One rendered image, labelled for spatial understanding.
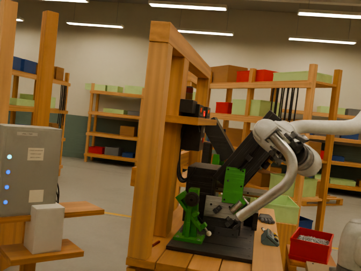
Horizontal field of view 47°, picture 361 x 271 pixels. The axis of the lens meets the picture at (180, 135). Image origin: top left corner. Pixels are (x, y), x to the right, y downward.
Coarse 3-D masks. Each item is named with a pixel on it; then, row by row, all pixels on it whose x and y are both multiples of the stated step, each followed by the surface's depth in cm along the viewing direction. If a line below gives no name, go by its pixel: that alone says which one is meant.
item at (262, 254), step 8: (264, 208) 318; (272, 216) 292; (264, 224) 266; (272, 224) 268; (256, 232) 244; (256, 240) 227; (256, 248) 212; (264, 248) 214; (272, 248) 215; (256, 256) 199; (264, 256) 200; (272, 256) 202; (280, 256) 203; (256, 264) 188; (264, 264) 190; (272, 264) 191; (280, 264) 192
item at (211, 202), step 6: (210, 198) 241; (216, 198) 240; (210, 204) 239; (216, 204) 239; (222, 204) 239; (228, 204) 238; (204, 210) 240; (210, 210) 239; (222, 210) 238; (228, 210) 237; (210, 216) 238; (216, 216) 238; (222, 216) 237; (234, 216) 236
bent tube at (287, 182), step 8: (272, 136) 120; (280, 144) 118; (288, 152) 116; (288, 160) 116; (296, 160) 116; (288, 168) 115; (296, 168) 115; (288, 176) 115; (296, 176) 115; (280, 184) 115; (288, 184) 115; (272, 192) 116; (280, 192) 115; (256, 200) 118; (264, 200) 117; (272, 200) 117; (248, 208) 118; (256, 208) 118; (240, 216) 119; (248, 216) 119
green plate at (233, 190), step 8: (232, 168) 241; (240, 168) 240; (232, 176) 240; (240, 176) 239; (224, 184) 239; (232, 184) 238; (240, 184) 238; (224, 192) 238; (232, 192) 237; (240, 192) 237; (224, 200) 237; (232, 200) 236
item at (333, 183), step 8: (296, 112) 1035; (312, 112) 1028; (320, 112) 1029; (328, 112) 1030; (344, 112) 1026; (352, 112) 1017; (312, 136) 1030; (320, 136) 1031; (336, 136) 1025; (344, 136) 1027; (352, 136) 1022; (336, 160) 1029; (272, 168) 1061; (280, 168) 1057; (312, 176) 1041; (320, 176) 1039; (336, 184) 1027; (344, 184) 1027; (352, 184) 1023; (360, 184) 1024
